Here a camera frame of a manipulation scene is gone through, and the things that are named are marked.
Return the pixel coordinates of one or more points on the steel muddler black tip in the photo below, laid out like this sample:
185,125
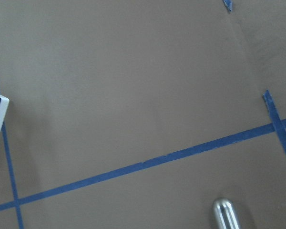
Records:
225,214

